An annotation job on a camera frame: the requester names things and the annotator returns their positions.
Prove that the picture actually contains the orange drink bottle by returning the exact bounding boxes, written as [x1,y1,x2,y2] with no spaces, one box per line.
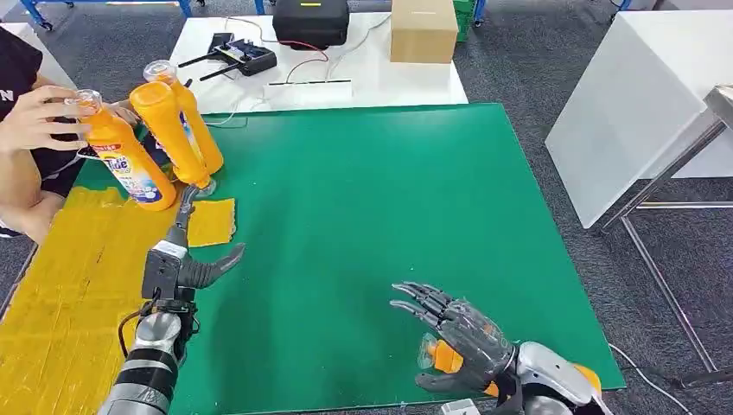
[128,80,218,199]
[417,332,603,399]
[64,89,178,213]
[143,59,225,176]

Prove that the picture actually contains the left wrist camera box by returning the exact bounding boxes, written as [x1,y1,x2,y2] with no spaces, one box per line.
[141,240,190,302]

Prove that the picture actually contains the green table mat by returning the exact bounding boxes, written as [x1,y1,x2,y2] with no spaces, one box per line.
[73,101,627,415]

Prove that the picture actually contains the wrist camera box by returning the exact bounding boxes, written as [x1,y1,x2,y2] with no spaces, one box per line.
[439,399,482,415]
[141,240,190,302]

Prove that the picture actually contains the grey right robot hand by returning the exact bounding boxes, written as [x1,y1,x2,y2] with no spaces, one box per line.
[390,281,517,396]

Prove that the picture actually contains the thin white cable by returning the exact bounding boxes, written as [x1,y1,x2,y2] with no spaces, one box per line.
[325,13,393,79]

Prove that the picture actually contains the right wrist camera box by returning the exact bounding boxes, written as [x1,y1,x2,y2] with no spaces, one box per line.
[439,399,482,415]

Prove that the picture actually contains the blue metal frame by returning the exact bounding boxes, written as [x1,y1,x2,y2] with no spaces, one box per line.
[20,0,193,31]

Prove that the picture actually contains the yellow sheet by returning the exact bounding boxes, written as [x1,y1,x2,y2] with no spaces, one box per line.
[0,186,237,415]

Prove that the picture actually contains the person's right hand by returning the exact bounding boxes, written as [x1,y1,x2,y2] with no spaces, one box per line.
[0,86,92,156]

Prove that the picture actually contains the green crate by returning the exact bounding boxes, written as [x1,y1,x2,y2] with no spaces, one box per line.
[452,0,477,42]

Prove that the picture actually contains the person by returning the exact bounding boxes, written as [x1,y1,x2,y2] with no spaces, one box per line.
[0,25,142,245]

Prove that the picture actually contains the black remote controller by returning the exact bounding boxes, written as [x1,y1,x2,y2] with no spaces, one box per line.
[177,32,278,82]

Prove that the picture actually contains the steel bench frame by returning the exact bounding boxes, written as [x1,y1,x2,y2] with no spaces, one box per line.
[594,84,733,391]

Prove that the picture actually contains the large white panel table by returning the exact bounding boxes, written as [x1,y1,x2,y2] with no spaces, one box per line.
[545,10,733,230]

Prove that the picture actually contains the brown cardboard box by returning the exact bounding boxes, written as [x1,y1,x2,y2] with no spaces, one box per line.
[390,0,459,64]

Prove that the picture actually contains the black equipment case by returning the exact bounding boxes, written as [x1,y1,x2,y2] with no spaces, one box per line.
[272,0,350,51]

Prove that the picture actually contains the person's left hand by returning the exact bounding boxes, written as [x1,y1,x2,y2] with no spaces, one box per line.
[107,101,142,127]

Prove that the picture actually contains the red cable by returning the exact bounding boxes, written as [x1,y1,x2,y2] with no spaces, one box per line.
[279,40,330,81]

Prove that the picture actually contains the grey floor cable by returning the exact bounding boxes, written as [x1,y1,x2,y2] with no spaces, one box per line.
[608,342,694,415]

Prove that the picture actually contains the white power strip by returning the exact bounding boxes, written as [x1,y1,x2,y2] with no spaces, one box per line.
[263,79,354,109]

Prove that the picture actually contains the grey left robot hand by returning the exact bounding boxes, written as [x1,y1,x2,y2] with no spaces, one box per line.
[173,184,247,291]

